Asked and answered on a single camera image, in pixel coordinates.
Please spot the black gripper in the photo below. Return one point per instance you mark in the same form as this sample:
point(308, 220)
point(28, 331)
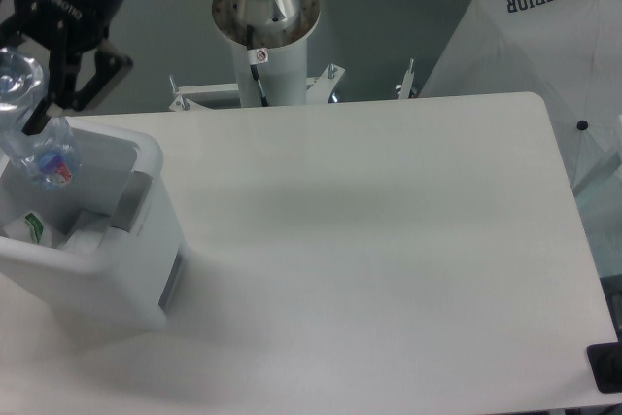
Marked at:
point(62, 26)

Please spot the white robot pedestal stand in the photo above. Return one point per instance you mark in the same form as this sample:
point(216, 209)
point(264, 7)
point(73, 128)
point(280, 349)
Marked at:
point(268, 42)

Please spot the clear plastic water bottle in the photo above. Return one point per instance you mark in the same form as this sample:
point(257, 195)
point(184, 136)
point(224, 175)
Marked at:
point(42, 148)

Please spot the white trash can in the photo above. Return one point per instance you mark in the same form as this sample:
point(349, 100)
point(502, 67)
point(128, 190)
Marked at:
point(121, 245)

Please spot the white Superior umbrella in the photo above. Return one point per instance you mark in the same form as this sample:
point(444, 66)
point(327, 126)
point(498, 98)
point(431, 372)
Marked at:
point(566, 51)

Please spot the black device at table edge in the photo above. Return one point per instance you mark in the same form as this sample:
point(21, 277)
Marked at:
point(605, 362)

